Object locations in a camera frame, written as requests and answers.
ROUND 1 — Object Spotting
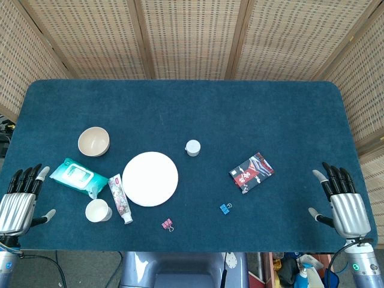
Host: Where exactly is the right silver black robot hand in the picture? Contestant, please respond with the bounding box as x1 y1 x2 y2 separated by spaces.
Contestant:
308 161 372 240

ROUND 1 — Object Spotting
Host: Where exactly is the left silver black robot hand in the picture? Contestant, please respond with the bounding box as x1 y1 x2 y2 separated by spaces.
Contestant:
0 163 57 241

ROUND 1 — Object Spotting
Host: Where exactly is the beige bowl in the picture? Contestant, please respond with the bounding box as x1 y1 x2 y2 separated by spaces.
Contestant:
77 126 110 158

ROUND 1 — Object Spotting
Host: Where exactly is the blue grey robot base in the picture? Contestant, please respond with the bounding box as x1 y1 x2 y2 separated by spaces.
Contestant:
119 251 250 288

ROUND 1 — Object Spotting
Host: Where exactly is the white paper cup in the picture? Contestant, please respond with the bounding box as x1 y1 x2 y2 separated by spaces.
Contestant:
85 199 113 223

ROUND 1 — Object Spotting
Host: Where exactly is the woven bamboo screen panel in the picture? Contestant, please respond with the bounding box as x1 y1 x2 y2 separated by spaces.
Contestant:
229 0 379 81
358 143 384 238
313 0 384 157
0 0 71 122
19 0 155 80
133 0 251 81

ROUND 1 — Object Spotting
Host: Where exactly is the green wet wipes pack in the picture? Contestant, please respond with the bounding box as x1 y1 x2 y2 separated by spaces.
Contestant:
49 157 109 200

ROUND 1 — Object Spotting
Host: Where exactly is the black equipment with yellow mark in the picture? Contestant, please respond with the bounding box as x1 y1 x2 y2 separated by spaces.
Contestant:
0 115 16 158

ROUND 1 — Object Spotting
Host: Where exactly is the blue spray bottle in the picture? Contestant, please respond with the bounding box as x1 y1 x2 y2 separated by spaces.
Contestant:
293 263 310 288

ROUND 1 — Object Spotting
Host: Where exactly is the red storage crate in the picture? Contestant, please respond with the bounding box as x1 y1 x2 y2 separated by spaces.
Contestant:
259 251 334 288

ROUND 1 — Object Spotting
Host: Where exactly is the floral toothpaste tube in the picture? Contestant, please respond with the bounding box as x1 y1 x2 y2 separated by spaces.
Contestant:
107 173 134 225

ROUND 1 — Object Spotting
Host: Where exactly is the dark box with red label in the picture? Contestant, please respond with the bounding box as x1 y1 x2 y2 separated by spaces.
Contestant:
229 152 275 195

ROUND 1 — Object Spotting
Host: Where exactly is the white round plate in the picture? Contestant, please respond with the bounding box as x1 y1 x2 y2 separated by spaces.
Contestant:
122 151 179 208

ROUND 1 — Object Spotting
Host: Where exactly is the small white jar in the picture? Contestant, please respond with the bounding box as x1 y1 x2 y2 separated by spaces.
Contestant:
185 139 202 158

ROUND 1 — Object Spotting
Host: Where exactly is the dark blue table cloth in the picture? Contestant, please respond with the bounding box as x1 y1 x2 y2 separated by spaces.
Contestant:
0 79 379 252

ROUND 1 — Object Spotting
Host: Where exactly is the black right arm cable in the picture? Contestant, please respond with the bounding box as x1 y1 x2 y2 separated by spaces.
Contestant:
329 238 376 275

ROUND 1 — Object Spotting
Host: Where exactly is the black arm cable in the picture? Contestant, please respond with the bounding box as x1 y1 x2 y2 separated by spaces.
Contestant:
17 250 67 288
329 238 376 275

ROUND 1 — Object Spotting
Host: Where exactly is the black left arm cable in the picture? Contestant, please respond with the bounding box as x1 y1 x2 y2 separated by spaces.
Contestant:
17 250 67 288

